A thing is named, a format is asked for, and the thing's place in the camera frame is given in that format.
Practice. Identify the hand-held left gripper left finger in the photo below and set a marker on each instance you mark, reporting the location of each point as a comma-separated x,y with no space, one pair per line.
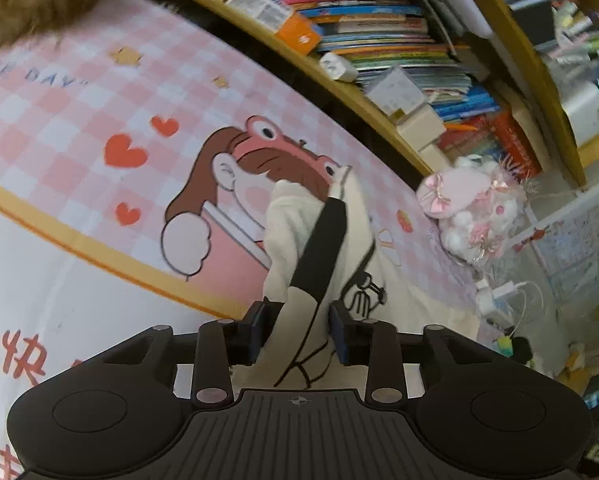
258,332

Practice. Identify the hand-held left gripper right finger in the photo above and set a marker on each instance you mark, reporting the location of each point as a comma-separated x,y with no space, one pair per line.
342,332

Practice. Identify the cream printed t-shirt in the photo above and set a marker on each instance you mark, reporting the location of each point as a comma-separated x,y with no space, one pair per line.
289,230

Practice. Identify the yellow green small toy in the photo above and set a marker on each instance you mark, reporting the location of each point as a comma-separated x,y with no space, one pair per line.
504,347

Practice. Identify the pink white plush bunny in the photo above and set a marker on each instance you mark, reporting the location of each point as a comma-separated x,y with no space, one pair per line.
469,210

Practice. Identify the small black object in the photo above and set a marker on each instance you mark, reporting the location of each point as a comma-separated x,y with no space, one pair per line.
522,349

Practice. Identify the low cream box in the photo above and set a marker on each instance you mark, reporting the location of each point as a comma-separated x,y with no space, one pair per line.
435,156

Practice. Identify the pink checked printed bed sheet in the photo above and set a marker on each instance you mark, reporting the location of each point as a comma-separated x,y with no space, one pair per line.
79,210

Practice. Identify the cream paper box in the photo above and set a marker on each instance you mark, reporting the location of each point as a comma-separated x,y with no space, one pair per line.
422,127

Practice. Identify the wooden bookshelf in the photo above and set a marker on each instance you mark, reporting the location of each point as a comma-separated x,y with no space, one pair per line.
369,110

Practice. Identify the orange pencil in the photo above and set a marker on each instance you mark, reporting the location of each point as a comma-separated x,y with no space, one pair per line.
460,127

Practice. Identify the cube notepad box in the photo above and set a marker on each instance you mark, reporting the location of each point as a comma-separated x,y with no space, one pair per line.
394,92

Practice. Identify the red boxed book set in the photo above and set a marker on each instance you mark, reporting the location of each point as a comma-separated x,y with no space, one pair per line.
504,145

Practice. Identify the white charger plug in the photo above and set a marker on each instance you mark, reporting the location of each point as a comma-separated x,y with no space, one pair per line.
338,66

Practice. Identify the flat white orange box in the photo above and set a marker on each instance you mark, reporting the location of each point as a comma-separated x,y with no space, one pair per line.
274,15

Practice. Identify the row of colourful books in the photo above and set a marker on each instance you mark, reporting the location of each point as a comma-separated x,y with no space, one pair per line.
369,15

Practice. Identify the white storage box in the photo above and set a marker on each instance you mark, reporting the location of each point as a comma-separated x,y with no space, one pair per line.
585,105

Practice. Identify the tan fluffy pet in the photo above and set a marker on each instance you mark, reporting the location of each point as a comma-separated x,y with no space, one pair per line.
29,5

